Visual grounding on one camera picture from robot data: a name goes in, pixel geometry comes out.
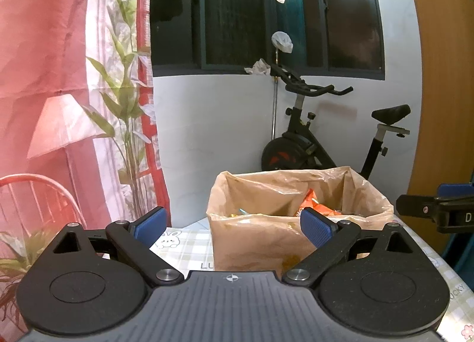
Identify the orange snack bag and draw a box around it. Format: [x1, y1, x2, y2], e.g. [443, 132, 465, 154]
[295, 189, 342, 217]

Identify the pink printed backdrop curtain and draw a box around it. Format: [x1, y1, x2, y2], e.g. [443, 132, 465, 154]
[1, 0, 169, 341]

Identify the black exercise bike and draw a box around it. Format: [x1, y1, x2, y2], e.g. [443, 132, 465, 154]
[260, 63, 412, 182]

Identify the wooden door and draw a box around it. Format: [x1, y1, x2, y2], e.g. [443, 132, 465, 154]
[401, 0, 474, 254]

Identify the white plastic bag on pole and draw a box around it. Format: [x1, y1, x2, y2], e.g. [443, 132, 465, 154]
[271, 31, 293, 54]

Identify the metal pole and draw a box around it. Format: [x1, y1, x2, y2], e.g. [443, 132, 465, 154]
[272, 49, 279, 140]

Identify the cardboard box with plastic liner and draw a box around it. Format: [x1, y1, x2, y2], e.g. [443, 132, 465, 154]
[206, 166, 395, 274]

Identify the dark window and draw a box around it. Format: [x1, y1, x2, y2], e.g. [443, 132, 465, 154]
[150, 0, 385, 79]

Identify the checked Lucky tablecloth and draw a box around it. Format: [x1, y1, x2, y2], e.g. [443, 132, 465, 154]
[150, 219, 474, 341]

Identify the white crumpled cloth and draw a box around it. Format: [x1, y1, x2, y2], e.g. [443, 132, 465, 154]
[244, 59, 272, 76]

